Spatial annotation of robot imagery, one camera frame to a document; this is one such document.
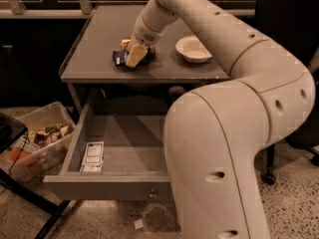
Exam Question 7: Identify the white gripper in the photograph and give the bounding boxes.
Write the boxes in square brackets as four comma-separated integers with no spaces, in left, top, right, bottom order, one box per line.
[126,13,164,68]

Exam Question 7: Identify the dark blue rxbar wrapper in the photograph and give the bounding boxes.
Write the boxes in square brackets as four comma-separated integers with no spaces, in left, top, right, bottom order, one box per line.
[113,50,151,66]

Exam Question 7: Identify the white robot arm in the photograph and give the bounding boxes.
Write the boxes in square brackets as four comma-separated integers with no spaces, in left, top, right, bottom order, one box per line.
[130,0,315,239]

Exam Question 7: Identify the grey cabinet counter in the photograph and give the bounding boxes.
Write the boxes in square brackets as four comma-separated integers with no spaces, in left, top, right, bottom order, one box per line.
[60,5,227,111]

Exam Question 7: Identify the grey open drawer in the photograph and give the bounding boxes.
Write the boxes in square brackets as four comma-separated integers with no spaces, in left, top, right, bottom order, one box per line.
[44,89,171,200]

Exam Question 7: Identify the metal drawer knob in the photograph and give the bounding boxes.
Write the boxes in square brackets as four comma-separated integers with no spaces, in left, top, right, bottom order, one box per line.
[148,188,158,200]

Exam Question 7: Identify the dark tape roll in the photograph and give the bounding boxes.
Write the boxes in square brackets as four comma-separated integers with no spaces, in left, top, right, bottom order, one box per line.
[168,86,186,101]

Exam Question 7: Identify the white paper bowl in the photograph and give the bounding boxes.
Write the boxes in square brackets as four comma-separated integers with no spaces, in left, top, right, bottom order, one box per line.
[175,36,212,64]

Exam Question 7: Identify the white paper packet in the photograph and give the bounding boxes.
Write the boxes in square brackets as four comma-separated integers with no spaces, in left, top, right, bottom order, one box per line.
[80,141,104,172]

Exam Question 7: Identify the clear plastic bin with snacks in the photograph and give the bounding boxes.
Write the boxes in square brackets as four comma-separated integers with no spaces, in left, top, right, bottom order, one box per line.
[0,102,76,182]

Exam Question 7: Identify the black stand with tray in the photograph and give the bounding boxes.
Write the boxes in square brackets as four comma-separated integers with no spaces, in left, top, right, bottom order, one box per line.
[0,112,73,239]

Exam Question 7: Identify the black office chair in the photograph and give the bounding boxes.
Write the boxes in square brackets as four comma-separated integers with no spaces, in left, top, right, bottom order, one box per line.
[254,0,319,186]

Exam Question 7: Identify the round floor drain cover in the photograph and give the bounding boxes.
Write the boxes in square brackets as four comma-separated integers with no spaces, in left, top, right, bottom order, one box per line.
[145,206,170,231]

